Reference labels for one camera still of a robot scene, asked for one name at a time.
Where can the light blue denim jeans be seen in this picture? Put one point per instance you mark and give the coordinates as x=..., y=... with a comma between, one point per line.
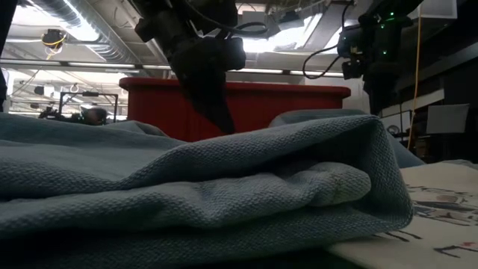
x=149, y=187

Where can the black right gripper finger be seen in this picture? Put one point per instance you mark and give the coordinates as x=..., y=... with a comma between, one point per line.
x=381, y=97

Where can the white printed tote bag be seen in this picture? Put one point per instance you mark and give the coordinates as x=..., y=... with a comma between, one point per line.
x=440, y=231

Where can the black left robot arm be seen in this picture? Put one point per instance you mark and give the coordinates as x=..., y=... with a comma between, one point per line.
x=168, y=18

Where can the red plastic laundry bin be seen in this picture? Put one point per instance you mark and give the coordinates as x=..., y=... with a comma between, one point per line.
x=157, y=108

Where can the white board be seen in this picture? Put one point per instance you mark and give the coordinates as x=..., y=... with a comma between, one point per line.
x=396, y=119

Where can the silver ceiling duct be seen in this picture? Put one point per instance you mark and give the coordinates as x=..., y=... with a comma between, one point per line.
x=112, y=37

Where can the person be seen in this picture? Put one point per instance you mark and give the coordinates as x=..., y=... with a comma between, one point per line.
x=95, y=116

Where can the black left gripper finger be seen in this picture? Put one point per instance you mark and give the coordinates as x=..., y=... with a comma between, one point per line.
x=214, y=108

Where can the grey flat panel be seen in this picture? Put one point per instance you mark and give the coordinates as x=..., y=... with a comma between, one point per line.
x=447, y=119

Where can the grey ceiling box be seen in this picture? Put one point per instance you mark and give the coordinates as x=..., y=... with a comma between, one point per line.
x=257, y=16

